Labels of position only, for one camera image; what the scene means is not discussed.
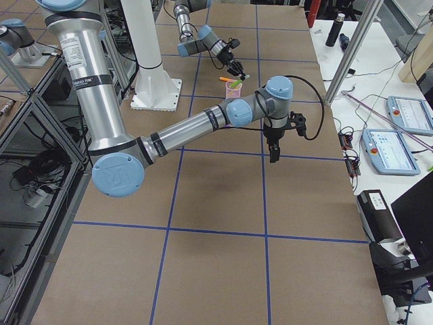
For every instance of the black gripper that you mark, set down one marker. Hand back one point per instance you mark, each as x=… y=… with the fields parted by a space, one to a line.
x=272 y=135
x=225 y=57

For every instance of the green marker pen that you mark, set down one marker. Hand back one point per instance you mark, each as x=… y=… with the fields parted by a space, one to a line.
x=236 y=84

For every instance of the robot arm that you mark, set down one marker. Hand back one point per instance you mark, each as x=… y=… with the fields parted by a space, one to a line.
x=121 y=159
x=193 y=41

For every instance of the pink mesh pen holder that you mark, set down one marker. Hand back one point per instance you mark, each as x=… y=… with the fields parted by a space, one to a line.
x=229 y=93

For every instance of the near teach pendant tablet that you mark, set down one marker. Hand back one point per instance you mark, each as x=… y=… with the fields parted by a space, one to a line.
x=388 y=152

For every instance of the teach pendant tablet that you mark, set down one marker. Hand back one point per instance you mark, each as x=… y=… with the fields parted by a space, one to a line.
x=388 y=152
x=411 y=114

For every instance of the black water bottle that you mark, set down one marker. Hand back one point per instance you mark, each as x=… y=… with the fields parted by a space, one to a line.
x=335 y=30

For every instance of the black box with label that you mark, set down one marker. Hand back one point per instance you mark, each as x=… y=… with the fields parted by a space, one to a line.
x=377 y=218

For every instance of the far teach pendant tablet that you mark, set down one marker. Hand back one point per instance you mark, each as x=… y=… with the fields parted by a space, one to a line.
x=411 y=114

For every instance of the black computer monitor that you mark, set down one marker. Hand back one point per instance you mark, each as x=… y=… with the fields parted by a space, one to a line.
x=413 y=213

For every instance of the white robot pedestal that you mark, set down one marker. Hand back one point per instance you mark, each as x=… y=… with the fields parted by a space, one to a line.
x=154 y=89

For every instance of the grey aluminium post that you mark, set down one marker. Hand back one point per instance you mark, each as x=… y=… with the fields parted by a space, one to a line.
x=358 y=36

